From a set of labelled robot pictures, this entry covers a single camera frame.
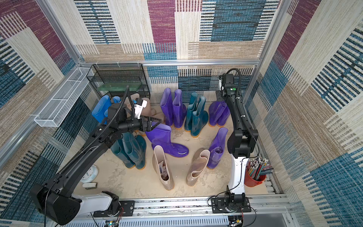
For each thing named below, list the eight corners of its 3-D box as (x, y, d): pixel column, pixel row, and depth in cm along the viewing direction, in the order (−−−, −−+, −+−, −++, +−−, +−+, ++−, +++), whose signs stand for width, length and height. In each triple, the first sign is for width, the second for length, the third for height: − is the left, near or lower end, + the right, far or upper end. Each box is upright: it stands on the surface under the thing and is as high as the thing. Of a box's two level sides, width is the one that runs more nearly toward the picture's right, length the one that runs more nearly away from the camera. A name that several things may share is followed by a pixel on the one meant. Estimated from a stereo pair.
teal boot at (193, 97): (186, 134, 104) (186, 110, 83) (189, 117, 113) (190, 92, 93) (192, 135, 103) (194, 110, 83) (195, 118, 113) (197, 92, 93)
